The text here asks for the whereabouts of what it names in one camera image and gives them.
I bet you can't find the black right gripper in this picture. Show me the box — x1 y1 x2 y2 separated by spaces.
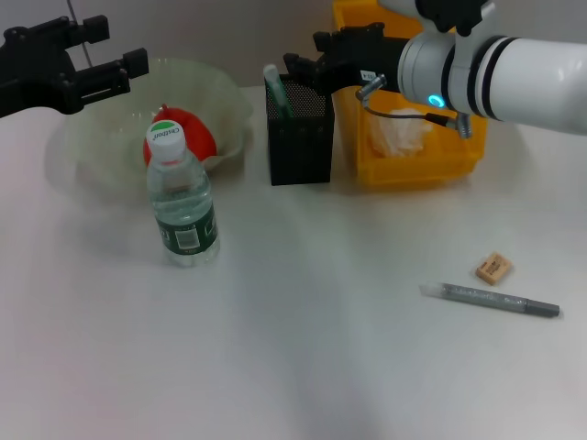
282 25 410 97

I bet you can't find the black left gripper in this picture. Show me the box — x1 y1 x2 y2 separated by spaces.
0 15 151 119

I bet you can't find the mint green utility knife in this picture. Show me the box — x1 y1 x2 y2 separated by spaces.
262 63 295 119

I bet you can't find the white paper ball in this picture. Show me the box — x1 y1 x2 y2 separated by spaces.
368 107 435 159

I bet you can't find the clear green-label water bottle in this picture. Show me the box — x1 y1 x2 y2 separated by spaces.
145 119 221 268

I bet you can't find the beige eraser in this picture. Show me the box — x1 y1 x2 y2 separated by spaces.
474 251 514 288

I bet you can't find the grey marker pen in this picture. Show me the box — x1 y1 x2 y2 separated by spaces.
418 280 561 318

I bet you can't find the black mesh pen holder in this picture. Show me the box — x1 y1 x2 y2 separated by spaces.
263 71 337 187

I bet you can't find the pale green glass fruit plate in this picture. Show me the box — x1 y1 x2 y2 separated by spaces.
45 57 255 207

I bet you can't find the yellow plastic bin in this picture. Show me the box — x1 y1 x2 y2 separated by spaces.
332 0 488 192

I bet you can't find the right arm cable with plug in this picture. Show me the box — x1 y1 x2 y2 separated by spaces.
356 74 474 138

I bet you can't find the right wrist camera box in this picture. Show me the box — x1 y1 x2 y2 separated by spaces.
415 0 500 39

